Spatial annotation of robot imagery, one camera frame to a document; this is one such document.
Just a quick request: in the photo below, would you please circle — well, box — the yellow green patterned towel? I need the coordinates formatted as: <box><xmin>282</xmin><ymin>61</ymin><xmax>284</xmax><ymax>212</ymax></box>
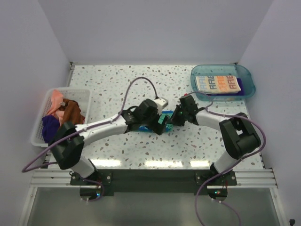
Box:
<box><xmin>138</xmin><ymin>110</ymin><xmax>174</xmax><ymax>133</ymax></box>

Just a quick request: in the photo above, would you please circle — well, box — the colourful printed towel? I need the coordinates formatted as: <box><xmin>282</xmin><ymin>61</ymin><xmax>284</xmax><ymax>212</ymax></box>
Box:
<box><xmin>195</xmin><ymin>74</ymin><xmax>242</xmax><ymax>95</ymax></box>

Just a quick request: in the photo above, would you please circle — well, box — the purple towel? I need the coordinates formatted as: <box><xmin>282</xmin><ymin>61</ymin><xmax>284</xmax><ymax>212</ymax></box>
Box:
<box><xmin>42</xmin><ymin>115</ymin><xmax>60</xmax><ymax>144</ymax></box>
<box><xmin>199</xmin><ymin>77</ymin><xmax>247</xmax><ymax>97</ymax></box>

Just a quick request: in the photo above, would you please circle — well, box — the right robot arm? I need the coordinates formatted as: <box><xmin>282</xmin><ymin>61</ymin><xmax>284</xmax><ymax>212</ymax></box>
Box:
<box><xmin>170</xmin><ymin>95</ymin><xmax>261</xmax><ymax>185</ymax></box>

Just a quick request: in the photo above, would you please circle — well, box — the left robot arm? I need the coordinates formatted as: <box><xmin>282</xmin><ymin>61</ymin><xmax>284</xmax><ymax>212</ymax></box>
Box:
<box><xmin>49</xmin><ymin>97</ymin><xmax>169</xmax><ymax>185</ymax></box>

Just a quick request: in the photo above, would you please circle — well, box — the teal translucent plastic bin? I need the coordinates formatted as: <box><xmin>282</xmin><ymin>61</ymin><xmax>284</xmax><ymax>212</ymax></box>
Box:
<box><xmin>190</xmin><ymin>64</ymin><xmax>256</xmax><ymax>101</ymax></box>

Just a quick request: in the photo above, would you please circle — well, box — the white plastic laundry basket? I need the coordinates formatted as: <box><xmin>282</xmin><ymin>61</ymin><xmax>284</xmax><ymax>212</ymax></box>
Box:
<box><xmin>31</xmin><ymin>87</ymin><xmax>92</xmax><ymax>147</ymax></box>

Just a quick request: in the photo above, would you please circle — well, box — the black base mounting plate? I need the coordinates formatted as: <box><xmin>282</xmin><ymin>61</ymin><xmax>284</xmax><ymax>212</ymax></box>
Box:
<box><xmin>70</xmin><ymin>169</ymin><xmax>236</xmax><ymax>197</ymax></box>

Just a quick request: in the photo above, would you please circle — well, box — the brown towel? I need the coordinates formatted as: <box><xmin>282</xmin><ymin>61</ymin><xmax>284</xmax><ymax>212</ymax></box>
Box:
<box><xmin>57</xmin><ymin>98</ymin><xmax>85</xmax><ymax>126</ymax></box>

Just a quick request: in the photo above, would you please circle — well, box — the pink towel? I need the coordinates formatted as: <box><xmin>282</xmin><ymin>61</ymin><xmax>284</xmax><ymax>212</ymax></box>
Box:
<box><xmin>46</xmin><ymin>89</ymin><xmax>64</xmax><ymax>125</ymax></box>

